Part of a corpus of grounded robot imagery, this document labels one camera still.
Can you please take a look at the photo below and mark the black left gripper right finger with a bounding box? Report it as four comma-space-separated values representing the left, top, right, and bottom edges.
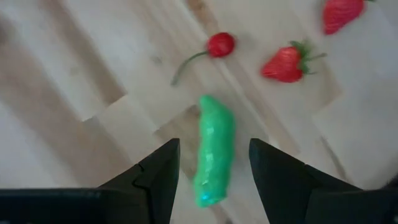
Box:
248, 139, 398, 224

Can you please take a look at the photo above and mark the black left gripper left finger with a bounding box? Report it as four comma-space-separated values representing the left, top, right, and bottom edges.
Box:
0, 139, 180, 224

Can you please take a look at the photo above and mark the green elongated toy vegetable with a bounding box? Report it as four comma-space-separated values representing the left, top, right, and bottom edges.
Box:
192, 95, 236, 208

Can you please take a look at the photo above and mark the red tomato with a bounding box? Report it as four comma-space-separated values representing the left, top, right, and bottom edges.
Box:
261, 40, 327, 84

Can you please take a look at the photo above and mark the red toy strawberry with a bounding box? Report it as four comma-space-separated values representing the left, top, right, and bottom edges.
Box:
322, 0, 377, 35

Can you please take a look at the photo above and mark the red toy cherry with stem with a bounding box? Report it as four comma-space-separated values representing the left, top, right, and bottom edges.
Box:
170, 32, 236, 86

